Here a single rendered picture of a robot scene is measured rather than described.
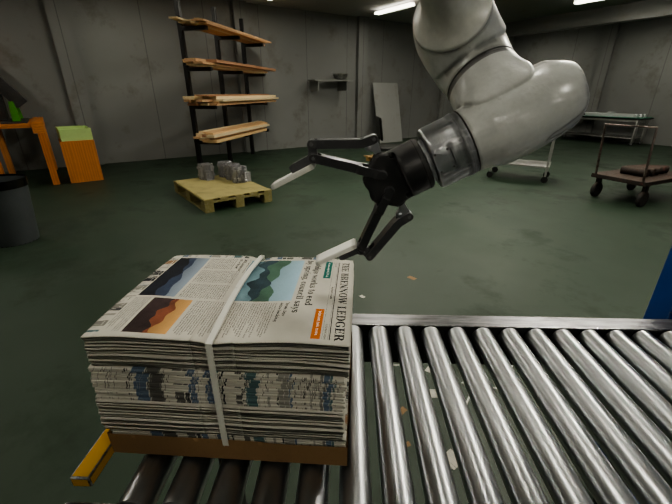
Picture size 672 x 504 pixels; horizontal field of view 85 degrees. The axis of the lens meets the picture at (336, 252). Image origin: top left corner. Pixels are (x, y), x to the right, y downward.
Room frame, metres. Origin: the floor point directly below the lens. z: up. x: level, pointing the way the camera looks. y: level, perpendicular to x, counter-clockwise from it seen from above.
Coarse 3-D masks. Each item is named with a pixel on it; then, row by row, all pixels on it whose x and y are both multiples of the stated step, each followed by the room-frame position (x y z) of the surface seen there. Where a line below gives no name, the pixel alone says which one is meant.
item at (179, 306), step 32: (192, 256) 0.68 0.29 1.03; (224, 256) 0.68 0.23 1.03; (160, 288) 0.54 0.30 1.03; (192, 288) 0.55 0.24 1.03; (224, 288) 0.55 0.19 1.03; (128, 320) 0.45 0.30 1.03; (160, 320) 0.45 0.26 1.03; (192, 320) 0.45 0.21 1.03; (96, 352) 0.42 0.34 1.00; (128, 352) 0.41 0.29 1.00; (160, 352) 0.41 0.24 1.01; (96, 384) 0.42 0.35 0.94; (128, 384) 0.41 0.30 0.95; (160, 384) 0.41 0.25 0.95; (192, 384) 0.41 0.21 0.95; (128, 416) 0.41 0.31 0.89; (160, 416) 0.41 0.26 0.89; (192, 416) 0.40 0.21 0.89
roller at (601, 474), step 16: (512, 336) 0.73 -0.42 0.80; (512, 352) 0.68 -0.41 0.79; (528, 352) 0.67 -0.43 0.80; (528, 368) 0.62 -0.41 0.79; (528, 384) 0.59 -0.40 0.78; (544, 384) 0.57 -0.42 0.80; (544, 400) 0.54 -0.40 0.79; (560, 400) 0.53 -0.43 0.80; (560, 416) 0.49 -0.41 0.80; (576, 416) 0.49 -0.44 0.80; (560, 432) 0.47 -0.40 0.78; (576, 432) 0.46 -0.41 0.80; (576, 448) 0.43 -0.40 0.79; (592, 448) 0.42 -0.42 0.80; (576, 464) 0.41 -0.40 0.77; (592, 464) 0.40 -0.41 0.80; (608, 464) 0.40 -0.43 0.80; (592, 480) 0.38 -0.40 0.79; (608, 480) 0.37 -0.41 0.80; (608, 496) 0.35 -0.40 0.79; (624, 496) 0.35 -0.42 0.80
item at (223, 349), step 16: (240, 272) 0.61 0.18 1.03; (256, 272) 0.61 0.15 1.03; (256, 288) 0.55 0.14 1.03; (224, 304) 0.50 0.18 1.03; (240, 304) 0.50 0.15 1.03; (208, 320) 0.46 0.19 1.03; (224, 320) 0.46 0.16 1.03; (240, 320) 0.46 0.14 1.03; (192, 336) 0.42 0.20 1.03; (208, 336) 0.42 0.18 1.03; (224, 336) 0.42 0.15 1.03; (192, 352) 0.41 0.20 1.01; (224, 352) 0.41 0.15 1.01; (208, 368) 0.41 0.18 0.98; (224, 368) 0.41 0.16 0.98; (208, 384) 0.41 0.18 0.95; (224, 384) 0.41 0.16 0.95; (208, 400) 0.41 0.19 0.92; (224, 400) 0.40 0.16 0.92; (208, 416) 0.40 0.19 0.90; (224, 416) 0.40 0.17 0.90; (240, 416) 0.40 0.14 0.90; (208, 432) 0.40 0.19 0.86; (240, 432) 0.40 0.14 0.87
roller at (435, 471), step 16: (400, 336) 0.73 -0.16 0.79; (400, 352) 0.68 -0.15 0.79; (416, 352) 0.67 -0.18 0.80; (400, 368) 0.65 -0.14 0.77; (416, 368) 0.61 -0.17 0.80; (416, 384) 0.57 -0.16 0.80; (416, 400) 0.53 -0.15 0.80; (416, 416) 0.49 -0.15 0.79; (432, 416) 0.49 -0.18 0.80; (416, 432) 0.46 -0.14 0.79; (432, 432) 0.46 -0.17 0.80; (416, 448) 0.44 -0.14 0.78; (432, 448) 0.42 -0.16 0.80; (432, 464) 0.40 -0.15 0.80; (448, 464) 0.40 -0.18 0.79; (432, 480) 0.37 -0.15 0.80; (448, 480) 0.37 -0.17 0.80; (432, 496) 0.35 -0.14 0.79; (448, 496) 0.35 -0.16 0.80
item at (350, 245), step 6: (354, 240) 0.54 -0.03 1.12; (336, 246) 0.55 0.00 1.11; (342, 246) 0.53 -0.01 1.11; (348, 246) 0.52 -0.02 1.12; (354, 246) 0.52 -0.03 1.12; (324, 252) 0.54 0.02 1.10; (330, 252) 0.53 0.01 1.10; (336, 252) 0.52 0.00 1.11; (342, 252) 0.52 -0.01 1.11; (318, 258) 0.53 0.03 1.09; (324, 258) 0.52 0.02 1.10; (330, 258) 0.52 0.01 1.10; (318, 264) 0.52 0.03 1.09
